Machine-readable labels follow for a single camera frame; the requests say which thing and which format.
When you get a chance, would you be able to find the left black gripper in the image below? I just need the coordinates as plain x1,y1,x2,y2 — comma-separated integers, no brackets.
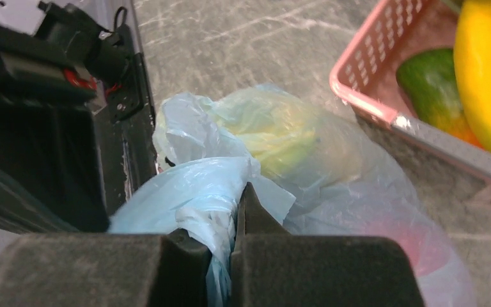
0,1,155,233

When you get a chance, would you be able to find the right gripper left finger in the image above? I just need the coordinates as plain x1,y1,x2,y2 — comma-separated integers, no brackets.
0,230,212,306

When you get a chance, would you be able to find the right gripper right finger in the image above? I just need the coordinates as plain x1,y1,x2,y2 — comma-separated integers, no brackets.
230,184,424,306

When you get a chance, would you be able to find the light blue plastic bag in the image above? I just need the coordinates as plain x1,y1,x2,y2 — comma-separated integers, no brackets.
109,84,477,306

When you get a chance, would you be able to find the small green fake fruit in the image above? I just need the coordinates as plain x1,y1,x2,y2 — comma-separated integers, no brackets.
396,47,481,148

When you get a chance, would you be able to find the yellow fake banana bunch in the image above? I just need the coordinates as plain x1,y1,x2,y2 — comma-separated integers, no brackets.
454,1,491,152

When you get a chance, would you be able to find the pink plastic basket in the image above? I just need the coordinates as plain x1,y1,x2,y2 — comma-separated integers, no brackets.
329,1,491,184

